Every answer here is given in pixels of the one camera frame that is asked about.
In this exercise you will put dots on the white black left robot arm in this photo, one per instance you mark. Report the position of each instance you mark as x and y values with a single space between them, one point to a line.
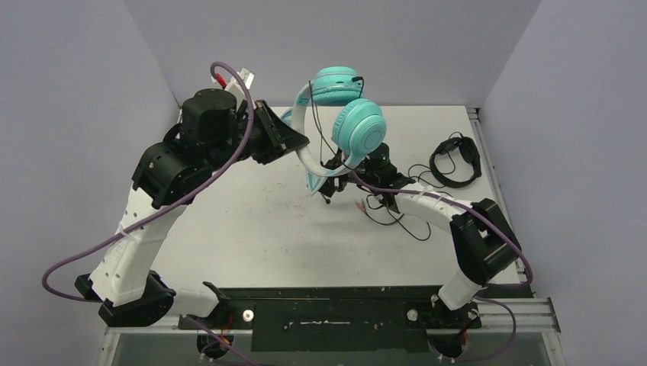
130 292

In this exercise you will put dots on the black cable pink green plugs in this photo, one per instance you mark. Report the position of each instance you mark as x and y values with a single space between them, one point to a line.
371 203

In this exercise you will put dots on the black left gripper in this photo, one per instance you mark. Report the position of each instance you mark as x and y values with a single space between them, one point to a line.
289 140

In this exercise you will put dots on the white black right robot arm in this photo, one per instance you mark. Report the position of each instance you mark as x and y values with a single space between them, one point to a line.
483 241

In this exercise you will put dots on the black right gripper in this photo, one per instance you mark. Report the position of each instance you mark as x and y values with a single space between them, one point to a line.
357 178

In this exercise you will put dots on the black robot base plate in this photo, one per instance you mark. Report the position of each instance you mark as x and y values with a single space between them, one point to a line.
341 319

